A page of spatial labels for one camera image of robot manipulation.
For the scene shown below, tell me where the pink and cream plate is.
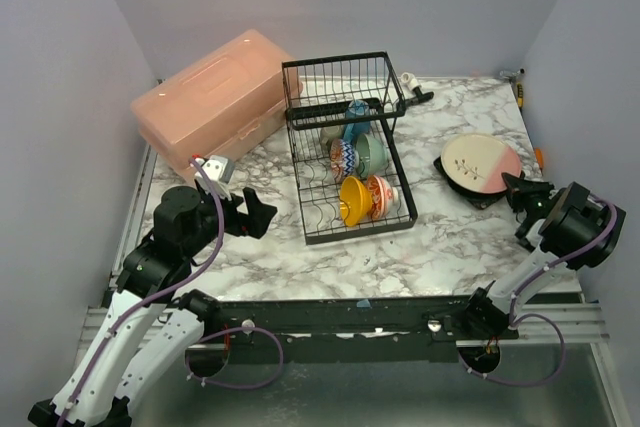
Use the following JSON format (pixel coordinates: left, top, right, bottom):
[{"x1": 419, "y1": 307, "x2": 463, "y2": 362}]
[{"x1": 440, "y1": 133, "x2": 522, "y2": 194}]

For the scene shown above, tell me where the yellow bowl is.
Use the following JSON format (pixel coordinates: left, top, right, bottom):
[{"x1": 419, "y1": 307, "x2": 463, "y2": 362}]
[{"x1": 339, "y1": 176, "x2": 373, "y2": 227}]

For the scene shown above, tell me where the grey ceramic mug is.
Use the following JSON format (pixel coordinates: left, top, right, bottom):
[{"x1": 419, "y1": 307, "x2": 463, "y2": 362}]
[{"x1": 319, "y1": 125, "x2": 344, "y2": 152}]

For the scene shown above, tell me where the blue patterned bowl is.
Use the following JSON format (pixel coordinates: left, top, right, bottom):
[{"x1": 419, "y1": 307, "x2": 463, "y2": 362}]
[{"x1": 329, "y1": 139, "x2": 359, "y2": 183}]

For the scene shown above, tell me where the orange floral bowl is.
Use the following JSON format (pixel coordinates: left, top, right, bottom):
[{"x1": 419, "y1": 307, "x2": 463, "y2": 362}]
[{"x1": 365, "y1": 175, "x2": 399, "y2": 220}]

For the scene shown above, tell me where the mint green bowl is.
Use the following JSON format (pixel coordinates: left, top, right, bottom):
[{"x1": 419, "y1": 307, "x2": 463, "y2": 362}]
[{"x1": 355, "y1": 133, "x2": 389, "y2": 179}]

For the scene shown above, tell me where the blue floral mug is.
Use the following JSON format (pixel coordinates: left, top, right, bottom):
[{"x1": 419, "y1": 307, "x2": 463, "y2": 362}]
[{"x1": 342, "y1": 99, "x2": 370, "y2": 143}]

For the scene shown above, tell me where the black round plate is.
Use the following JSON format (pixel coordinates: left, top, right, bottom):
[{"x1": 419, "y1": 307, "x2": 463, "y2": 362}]
[{"x1": 441, "y1": 172, "x2": 506, "y2": 203}]

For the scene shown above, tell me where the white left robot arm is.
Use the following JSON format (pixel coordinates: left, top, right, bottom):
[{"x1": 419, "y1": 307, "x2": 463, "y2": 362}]
[{"x1": 28, "y1": 185, "x2": 277, "y2": 426}]

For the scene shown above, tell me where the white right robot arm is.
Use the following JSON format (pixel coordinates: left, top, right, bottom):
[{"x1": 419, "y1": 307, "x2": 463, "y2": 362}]
[{"x1": 461, "y1": 173, "x2": 626, "y2": 339}]

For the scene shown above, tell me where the orange clamp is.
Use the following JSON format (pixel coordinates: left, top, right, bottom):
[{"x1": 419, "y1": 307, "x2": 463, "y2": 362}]
[{"x1": 534, "y1": 148, "x2": 545, "y2": 170}]

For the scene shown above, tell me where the black floral square plate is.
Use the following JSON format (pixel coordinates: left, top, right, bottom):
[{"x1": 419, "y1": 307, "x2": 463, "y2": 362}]
[{"x1": 433, "y1": 157, "x2": 508, "y2": 210}]

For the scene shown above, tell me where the yellow black tool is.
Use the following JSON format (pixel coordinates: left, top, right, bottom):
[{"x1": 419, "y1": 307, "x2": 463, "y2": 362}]
[{"x1": 516, "y1": 82, "x2": 524, "y2": 109}]

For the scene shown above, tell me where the pink plastic storage box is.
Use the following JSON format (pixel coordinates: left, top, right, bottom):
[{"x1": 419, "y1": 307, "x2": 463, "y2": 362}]
[{"x1": 131, "y1": 30, "x2": 293, "y2": 182}]

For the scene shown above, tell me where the black and white pipe fitting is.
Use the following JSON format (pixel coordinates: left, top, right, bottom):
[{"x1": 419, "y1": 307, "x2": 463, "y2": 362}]
[{"x1": 399, "y1": 72, "x2": 434, "y2": 108}]

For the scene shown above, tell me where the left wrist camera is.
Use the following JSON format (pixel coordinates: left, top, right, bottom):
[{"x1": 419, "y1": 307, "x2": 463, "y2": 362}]
[{"x1": 192, "y1": 155, "x2": 235, "y2": 200}]

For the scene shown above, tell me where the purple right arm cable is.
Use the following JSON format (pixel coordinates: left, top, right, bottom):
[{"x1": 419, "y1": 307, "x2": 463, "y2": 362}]
[{"x1": 509, "y1": 194, "x2": 621, "y2": 328}]

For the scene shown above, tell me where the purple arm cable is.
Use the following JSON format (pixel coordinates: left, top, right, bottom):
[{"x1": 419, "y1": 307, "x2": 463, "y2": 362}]
[
  {"x1": 509, "y1": 194, "x2": 621, "y2": 328},
  {"x1": 54, "y1": 156, "x2": 226, "y2": 427}
]

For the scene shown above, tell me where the black wire dish rack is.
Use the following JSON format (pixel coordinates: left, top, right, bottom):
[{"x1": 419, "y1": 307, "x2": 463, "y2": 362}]
[{"x1": 282, "y1": 52, "x2": 418, "y2": 245}]

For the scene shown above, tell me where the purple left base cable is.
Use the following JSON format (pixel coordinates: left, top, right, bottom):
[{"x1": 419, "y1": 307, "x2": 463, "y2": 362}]
[{"x1": 184, "y1": 324, "x2": 287, "y2": 391}]

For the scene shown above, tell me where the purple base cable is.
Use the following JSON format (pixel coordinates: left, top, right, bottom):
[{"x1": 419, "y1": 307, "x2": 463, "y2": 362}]
[
  {"x1": 184, "y1": 324, "x2": 287, "y2": 391},
  {"x1": 455, "y1": 312, "x2": 567, "y2": 388}
]

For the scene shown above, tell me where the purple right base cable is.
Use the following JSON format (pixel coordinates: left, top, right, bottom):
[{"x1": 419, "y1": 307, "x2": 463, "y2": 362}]
[{"x1": 455, "y1": 312, "x2": 567, "y2": 388}]

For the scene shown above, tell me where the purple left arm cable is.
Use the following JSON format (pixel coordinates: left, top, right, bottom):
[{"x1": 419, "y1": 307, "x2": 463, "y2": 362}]
[{"x1": 54, "y1": 156, "x2": 226, "y2": 427}]

